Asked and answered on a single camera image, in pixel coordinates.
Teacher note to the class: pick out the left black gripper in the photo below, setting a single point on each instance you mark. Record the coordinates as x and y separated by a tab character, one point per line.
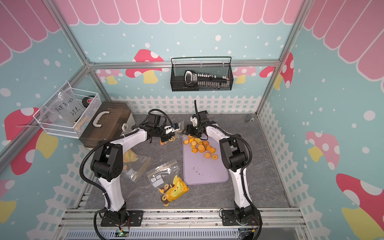
166	136

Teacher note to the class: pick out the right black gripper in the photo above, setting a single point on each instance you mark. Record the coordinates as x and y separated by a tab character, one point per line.
189	130

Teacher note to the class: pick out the ziploc bag with cookies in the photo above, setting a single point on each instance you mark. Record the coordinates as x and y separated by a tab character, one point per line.
171	132
134	166
165	178

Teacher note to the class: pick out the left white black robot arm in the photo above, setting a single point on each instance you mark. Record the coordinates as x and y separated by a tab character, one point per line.
103	165

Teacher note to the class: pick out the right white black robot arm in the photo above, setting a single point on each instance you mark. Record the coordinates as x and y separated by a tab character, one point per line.
236	155

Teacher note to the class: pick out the clear labelled plastic bag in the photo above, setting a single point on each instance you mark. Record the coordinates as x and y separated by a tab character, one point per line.
66	107

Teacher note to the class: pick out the rectangular yellow biscuit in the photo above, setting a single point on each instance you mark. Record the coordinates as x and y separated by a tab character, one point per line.
198	141

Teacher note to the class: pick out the large round plain cookie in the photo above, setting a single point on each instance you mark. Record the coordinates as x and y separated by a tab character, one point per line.
201	148

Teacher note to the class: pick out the brown lidded storage box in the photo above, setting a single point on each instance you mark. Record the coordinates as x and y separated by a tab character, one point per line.
112	119

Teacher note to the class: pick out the lilac plastic tray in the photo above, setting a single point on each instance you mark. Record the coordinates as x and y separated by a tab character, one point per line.
199	170

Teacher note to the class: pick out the socket wrench set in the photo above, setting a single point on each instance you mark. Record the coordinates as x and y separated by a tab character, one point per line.
193	79

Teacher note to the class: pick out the small clear object in corner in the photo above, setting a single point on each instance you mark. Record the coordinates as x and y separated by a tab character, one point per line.
249	119

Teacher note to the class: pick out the black tape roll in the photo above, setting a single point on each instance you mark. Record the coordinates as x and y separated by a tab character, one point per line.
86	101

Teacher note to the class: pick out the black mesh wall basket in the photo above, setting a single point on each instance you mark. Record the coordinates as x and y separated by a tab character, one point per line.
219	66

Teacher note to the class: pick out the white wire wall basket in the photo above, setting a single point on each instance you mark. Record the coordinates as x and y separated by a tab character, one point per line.
51	124

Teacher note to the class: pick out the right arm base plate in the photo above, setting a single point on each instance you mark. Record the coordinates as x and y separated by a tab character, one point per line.
232	218

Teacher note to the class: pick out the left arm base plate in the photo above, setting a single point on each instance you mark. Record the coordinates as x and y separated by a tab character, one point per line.
122	218

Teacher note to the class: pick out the aluminium front rail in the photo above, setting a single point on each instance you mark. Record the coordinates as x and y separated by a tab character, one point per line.
209	224

